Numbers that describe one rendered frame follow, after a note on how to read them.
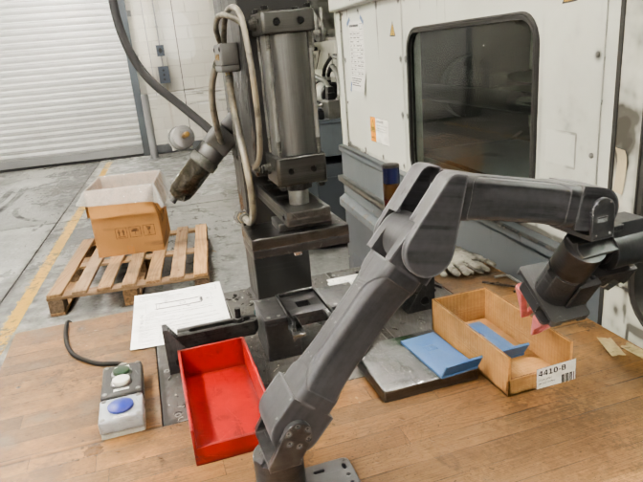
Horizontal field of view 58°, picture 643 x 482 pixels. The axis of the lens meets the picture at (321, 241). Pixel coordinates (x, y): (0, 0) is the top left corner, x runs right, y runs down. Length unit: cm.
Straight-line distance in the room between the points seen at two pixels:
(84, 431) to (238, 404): 25
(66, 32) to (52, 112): 125
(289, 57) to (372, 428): 60
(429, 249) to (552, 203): 18
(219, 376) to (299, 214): 32
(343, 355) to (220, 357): 43
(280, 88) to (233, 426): 55
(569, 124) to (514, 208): 65
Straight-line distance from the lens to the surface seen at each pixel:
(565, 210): 78
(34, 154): 1048
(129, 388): 106
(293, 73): 99
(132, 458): 95
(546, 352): 108
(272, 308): 111
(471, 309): 119
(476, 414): 95
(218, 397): 102
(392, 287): 68
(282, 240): 102
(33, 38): 1034
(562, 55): 139
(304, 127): 101
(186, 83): 1021
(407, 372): 100
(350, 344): 69
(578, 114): 135
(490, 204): 72
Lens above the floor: 144
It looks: 18 degrees down
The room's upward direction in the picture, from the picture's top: 5 degrees counter-clockwise
